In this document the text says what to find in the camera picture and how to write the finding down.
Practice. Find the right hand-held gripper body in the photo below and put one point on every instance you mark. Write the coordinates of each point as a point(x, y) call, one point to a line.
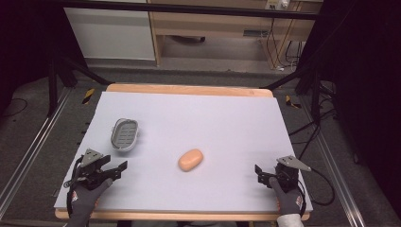
point(288, 175)

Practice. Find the grey soap dish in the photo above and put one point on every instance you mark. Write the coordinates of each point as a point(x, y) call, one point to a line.
point(125, 134)

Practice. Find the person's right hand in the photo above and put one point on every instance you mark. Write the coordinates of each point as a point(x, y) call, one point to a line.
point(288, 200)

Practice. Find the black frame bar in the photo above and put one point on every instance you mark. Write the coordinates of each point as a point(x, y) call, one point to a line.
point(189, 8)

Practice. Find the white cabinet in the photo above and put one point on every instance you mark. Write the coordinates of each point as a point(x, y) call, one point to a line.
point(110, 33)

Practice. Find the yellow black floor marker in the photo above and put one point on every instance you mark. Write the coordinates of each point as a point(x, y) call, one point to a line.
point(88, 96)
point(292, 102)

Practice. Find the black curtain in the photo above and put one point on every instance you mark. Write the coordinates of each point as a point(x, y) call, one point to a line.
point(365, 78)
point(25, 41)

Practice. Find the metal floor rail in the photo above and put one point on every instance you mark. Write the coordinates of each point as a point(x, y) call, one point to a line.
point(337, 176)
point(31, 151)

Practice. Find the black metal stand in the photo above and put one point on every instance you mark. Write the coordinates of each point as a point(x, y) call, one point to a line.
point(53, 85)
point(315, 91)

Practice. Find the white table mat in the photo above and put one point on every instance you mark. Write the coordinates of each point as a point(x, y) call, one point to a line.
point(195, 126)

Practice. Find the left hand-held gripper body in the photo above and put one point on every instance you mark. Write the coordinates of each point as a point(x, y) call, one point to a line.
point(90, 174)

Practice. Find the white power strip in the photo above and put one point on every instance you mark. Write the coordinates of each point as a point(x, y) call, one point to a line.
point(277, 3)

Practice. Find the wooden desk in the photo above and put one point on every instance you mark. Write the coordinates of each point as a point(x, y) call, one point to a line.
point(214, 25)

